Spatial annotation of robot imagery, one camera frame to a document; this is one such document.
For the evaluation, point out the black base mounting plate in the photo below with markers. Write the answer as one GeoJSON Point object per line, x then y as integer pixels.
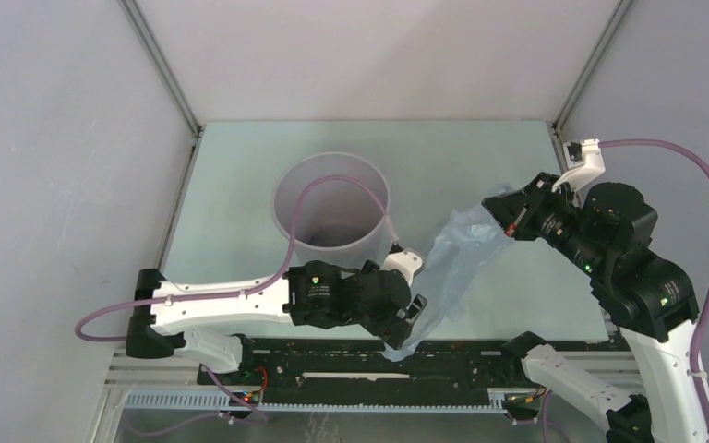
{"type": "Point", "coordinates": [332, 373]}

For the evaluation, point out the light blue plastic trash bag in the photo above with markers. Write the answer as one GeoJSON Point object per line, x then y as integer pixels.
{"type": "Point", "coordinates": [468, 241]}

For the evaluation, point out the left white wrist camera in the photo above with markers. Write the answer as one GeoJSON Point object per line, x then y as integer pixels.
{"type": "Point", "coordinates": [407, 262]}

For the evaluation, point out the left corner aluminium post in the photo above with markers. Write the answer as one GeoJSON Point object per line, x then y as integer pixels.
{"type": "Point", "coordinates": [148, 40]}

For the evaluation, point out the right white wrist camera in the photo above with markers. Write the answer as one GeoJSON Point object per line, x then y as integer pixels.
{"type": "Point", "coordinates": [585, 164]}

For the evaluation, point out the grey cylindrical trash bin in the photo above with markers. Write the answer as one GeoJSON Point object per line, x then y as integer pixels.
{"type": "Point", "coordinates": [334, 202]}

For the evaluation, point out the left controller board with leds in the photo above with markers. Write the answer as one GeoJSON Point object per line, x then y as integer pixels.
{"type": "Point", "coordinates": [241, 398]}

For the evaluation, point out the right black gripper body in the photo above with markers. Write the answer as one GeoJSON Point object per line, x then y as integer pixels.
{"type": "Point", "coordinates": [551, 218]}

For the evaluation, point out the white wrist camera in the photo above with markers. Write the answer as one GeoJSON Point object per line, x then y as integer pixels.
{"type": "Point", "coordinates": [407, 262]}
{"type": "Point", "coordinates": [585, 164]}

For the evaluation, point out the corner aluminium post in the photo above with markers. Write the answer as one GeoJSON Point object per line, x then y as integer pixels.
{"type": "Point", "coordinates": [608, 35]}
{"type": "Point", "coordinates": [148, 40]}

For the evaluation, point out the right corner aluminium post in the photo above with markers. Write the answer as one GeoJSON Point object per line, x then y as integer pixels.
{"type": "Point", "coordinates": [608, 35]}

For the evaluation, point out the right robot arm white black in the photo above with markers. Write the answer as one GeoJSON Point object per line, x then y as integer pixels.
{"type": "Point", "coordinates": [650, 299]}

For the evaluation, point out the right controller board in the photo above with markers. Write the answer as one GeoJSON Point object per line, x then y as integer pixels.
{"type": "Point", "coordinates": [523, 407]}

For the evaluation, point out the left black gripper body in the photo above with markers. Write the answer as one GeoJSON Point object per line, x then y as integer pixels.
{"type": "Point", "coordinates": [391, 327]}

